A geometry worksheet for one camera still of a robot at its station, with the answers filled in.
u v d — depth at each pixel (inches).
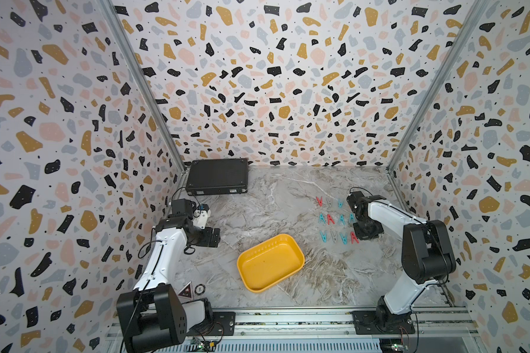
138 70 32.4
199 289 32.1
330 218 39.7
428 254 19.0
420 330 28.7
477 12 28.2
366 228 31.0
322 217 39.8
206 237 29.3
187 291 31.8
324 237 37.3
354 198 31.7
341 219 39.5
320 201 42.9
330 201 41.9
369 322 28.8
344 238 37.3
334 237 37.3
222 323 28.9
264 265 34.5
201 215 30.2
